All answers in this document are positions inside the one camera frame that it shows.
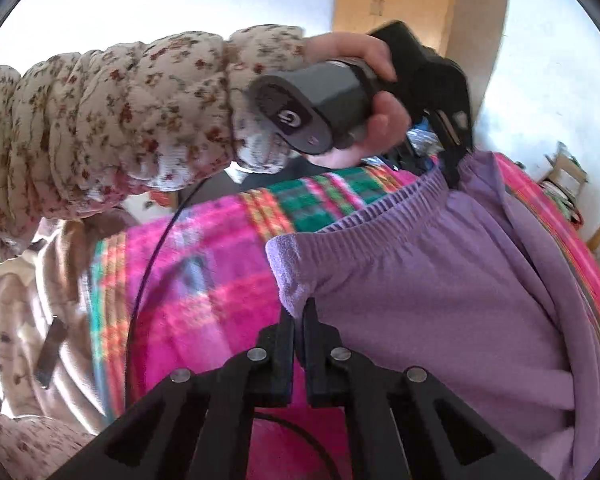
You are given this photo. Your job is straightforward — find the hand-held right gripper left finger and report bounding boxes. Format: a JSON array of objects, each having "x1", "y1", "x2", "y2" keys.
[{"x1": 45, "y1": 307, "x2": 296, "y2": 480}]

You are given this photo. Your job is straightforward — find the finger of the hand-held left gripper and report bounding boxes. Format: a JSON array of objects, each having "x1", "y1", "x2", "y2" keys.
[
  {"x1": 387, "y1": 140, "x2": 444, "y2": 177},
  {"x1": 430, "y1": 110, "x2": 476, "y2": 190}
]

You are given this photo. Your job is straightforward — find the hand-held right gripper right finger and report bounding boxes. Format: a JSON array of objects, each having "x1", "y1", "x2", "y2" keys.
[{"x1": 302, "y1": 299, "x2": 556, "y2": 480}]

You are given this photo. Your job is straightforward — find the purple fleece pants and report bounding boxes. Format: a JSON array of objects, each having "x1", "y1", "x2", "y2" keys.
[{"x1": 265, "y1": 150, "x2": 600, "y2": 480}]

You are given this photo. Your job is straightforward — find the person's left forearm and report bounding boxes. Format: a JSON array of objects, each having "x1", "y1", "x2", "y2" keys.
[{"x1": 0, "y1": 24, "x2": 308, "y2": 263}]

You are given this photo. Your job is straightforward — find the person's left hand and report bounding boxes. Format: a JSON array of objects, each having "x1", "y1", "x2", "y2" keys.
[{"x1": 305, "y1": 33, "x2": 413, "y2": 169}]

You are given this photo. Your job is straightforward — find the pink plaid bed sheet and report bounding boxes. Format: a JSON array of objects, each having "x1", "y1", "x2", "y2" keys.
[{"x1": 87, "y1": 152, "x2": 600, "y2": 480}]

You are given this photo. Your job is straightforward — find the wooden chair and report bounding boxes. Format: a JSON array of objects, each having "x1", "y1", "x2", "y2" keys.
[{"x1": 542, "y1": 141, "x2": 600, "y2": 253}]

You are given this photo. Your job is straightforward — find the wooden wardrobe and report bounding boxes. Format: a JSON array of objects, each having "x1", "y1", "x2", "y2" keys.
[{"x1": 331, "y1": 0, "x2": 511, "y2": 128}]

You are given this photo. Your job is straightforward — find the dark zipper pull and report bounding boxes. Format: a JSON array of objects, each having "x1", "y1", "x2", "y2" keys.
[{"x1": 36, "y1": 317, "x2": 70, "y2": 390}]

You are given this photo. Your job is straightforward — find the person's floral quilted jacket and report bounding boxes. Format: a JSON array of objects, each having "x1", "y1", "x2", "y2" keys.
[{"x1": 0, "y1": 210, "x2": 131, "y2": 480}]

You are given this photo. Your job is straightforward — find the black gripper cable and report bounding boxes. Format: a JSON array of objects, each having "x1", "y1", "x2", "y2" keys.
[{"x1": 124, "y1": 180, "x2": 343, "y2": 480}]

